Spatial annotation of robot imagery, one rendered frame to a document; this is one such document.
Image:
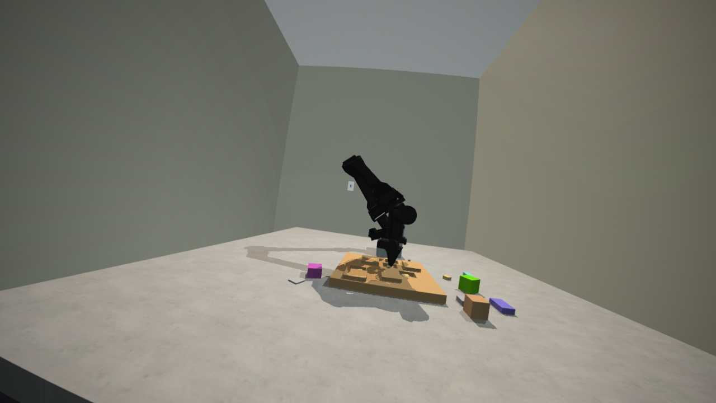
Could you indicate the orange puzzle board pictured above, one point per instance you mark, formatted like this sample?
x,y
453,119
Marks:
x,y
375,277

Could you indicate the brown cube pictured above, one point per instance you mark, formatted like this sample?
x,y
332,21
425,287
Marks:
x,y
476,307

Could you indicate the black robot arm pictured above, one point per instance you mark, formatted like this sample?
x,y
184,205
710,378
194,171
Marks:
x,y
380,197

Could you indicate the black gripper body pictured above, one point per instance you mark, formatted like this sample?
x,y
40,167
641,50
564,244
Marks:
x,y
393,237

